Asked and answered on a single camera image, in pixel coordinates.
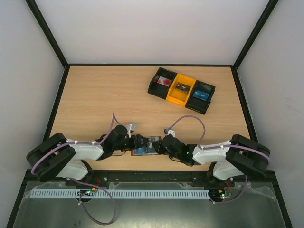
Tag black bin right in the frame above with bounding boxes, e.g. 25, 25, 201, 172
185, 80, 216, 114

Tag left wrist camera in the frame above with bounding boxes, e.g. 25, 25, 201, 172
126, 123, 136, 138

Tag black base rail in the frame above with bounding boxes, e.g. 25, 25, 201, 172
93, 171, 211, 187

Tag purple cable loop front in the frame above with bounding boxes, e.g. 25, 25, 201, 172
71, 178, 117, 225

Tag dark credit card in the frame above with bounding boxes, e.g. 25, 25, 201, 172
175, 82, 191, 94
146, 136, 160, 155

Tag blue credit card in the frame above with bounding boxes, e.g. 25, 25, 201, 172
133, 145, 147, 156

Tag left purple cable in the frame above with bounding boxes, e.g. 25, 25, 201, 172
31, 112, 129, 175

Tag black bin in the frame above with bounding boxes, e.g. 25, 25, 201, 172
148, 67, 177, 100
185, 80, 216, 114

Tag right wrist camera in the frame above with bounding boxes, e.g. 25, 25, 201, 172
164, 129, 175, 137

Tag black bin left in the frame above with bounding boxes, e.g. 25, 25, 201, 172
148, 67, 177, 100

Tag yellow bin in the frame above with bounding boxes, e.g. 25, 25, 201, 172
166, 74, 196, 107

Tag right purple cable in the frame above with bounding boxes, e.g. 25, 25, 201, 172
167, 115, 272, 207

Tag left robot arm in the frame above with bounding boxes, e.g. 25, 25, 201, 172
26, 124, 148, 182

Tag blue slotted cable duct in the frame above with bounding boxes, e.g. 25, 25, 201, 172
29, 189, 209, 199

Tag red white card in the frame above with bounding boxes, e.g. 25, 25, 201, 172
153, 75, 171, 87

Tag brown leather card holder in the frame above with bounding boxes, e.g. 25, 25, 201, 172
131, 136, 161, 156

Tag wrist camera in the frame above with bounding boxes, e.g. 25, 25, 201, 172
164, 129, 175, 137
126, 123, 136, 138

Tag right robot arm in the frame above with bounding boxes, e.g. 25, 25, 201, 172
152, 134, 271, 186

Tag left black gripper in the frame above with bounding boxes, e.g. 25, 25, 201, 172
114, 134, 149, 151

